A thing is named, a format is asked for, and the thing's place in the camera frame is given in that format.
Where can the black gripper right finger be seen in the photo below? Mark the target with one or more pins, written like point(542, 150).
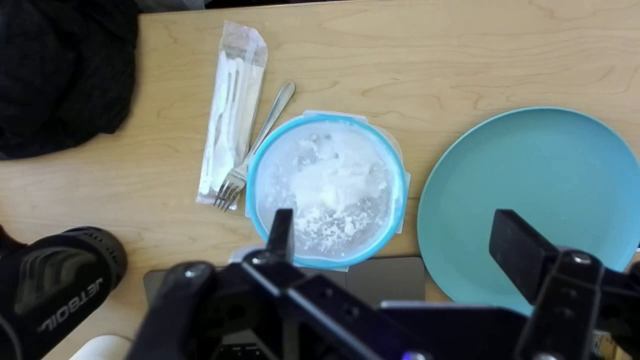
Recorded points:
point(566, 301)

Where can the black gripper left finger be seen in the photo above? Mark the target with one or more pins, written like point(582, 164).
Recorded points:
point(200, 306)

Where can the white plastic spoon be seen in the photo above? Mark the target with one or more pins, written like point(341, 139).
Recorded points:
point(231, 113)

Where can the teal plate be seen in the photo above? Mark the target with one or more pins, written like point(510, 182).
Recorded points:
point(533, 192)

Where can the black insulated mug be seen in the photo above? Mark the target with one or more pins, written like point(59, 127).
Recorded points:
point(61, 281)

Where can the black cloth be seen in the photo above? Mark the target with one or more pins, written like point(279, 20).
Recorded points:
point(61, 72)

